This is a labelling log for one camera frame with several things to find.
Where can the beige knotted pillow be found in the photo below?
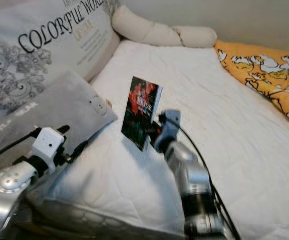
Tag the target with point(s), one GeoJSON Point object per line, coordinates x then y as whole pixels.
{"type": "Point", "coordinates": [144, 30]}

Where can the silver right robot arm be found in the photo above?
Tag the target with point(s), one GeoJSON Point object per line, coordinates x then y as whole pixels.
{"type": "Point", "coordinates": [189, 175]}

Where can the grey quilted bed base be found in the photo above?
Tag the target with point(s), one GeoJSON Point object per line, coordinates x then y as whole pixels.
{"type": "Point", "coordinates": [104, 227]}

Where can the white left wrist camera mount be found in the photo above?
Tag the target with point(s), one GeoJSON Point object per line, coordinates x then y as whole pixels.
{"type": "Point", "coordinates": [49, 145]}

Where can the grey plush pillow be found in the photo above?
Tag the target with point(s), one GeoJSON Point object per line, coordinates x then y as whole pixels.
{"type": "Point", "coordinates": [59, 107]}

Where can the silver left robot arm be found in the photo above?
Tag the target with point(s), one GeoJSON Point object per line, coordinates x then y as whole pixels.
{"type": "Point", "coordinates": [14, 182]}

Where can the yellow cartoon print duvet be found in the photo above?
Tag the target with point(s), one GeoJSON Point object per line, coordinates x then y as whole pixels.
{"type": "Point", "coordinates": [264, 70]}

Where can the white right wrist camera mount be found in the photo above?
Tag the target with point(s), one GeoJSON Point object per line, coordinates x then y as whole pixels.
{"type": "Point", "coordinates": [169, 130]}

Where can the dark paperback book red print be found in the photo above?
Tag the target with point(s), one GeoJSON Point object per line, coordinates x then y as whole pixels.
{"type": "Point", "coordinates": [139, 112]}

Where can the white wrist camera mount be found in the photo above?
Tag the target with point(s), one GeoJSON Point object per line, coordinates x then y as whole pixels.
{"type": "Point", "coordinates": [49, 145]}
{"type": "Point", "coordinates": [169, 130]}

